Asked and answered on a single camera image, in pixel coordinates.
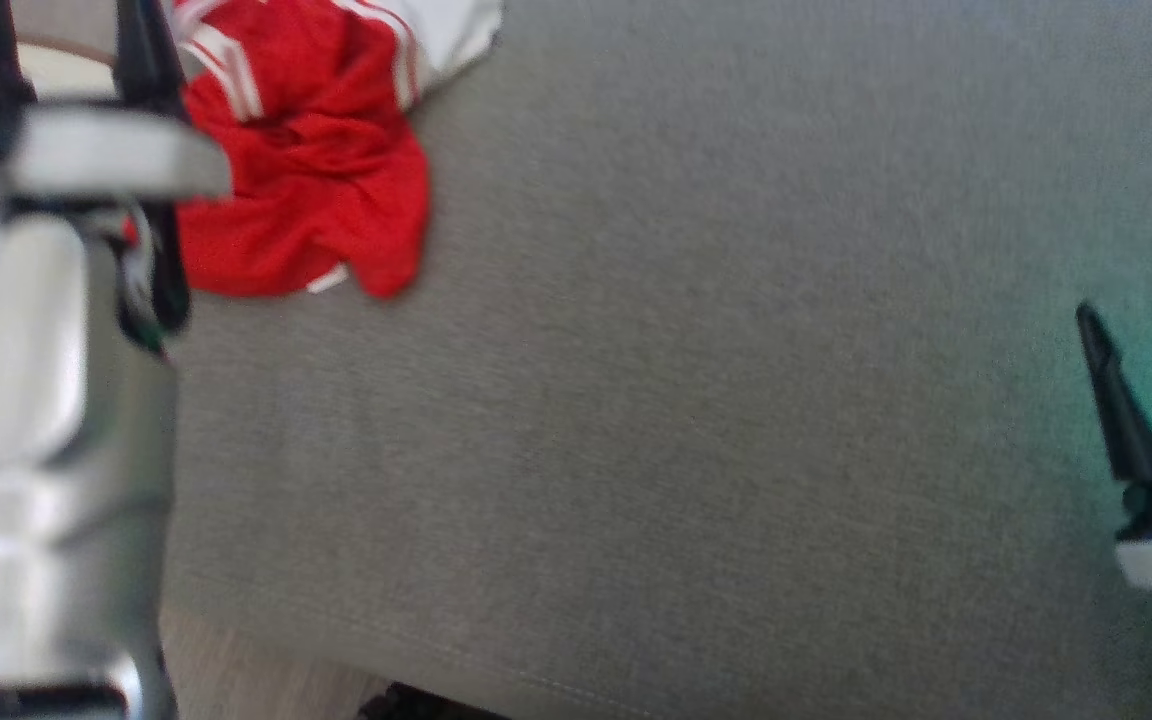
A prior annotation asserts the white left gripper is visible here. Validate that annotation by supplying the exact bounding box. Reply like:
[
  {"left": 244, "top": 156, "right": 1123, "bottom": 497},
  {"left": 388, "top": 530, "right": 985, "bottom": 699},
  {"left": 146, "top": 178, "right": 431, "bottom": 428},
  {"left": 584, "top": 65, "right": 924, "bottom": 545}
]
[{"left": 0, "top": 0, "right": 234, "bottom": 201}]

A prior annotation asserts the large grey sofa seat cushion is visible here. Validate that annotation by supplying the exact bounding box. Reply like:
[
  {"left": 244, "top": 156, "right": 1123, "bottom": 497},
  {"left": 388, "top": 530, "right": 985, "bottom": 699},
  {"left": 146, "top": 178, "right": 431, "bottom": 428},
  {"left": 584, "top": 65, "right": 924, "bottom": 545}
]
[{"left": 0, "top": 0, "right": 1152, "bottom": 720}]

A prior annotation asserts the red white numbered jersey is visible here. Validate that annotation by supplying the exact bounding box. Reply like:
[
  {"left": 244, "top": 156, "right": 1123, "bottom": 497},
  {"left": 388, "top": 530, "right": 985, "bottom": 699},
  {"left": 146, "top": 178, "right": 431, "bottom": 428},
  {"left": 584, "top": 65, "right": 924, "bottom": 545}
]
[{"left": 124, "top": 0, "right": 507, "bottom": 301}]

